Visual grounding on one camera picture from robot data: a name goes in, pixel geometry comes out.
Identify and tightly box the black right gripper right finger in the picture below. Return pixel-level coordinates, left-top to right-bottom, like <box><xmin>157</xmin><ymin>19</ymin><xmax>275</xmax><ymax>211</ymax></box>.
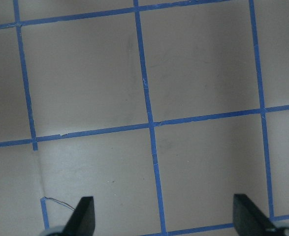
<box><xmin>233</xmin><ymin>194</ymin><xmax>279</xmax><ymax>236</ymax></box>

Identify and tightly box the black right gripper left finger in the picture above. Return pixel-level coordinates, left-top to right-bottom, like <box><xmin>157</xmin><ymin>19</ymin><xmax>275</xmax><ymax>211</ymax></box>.
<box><xmin>61</xmin><ymin>196</ymin><xmax>96</xmax><ymax>236</ymax></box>

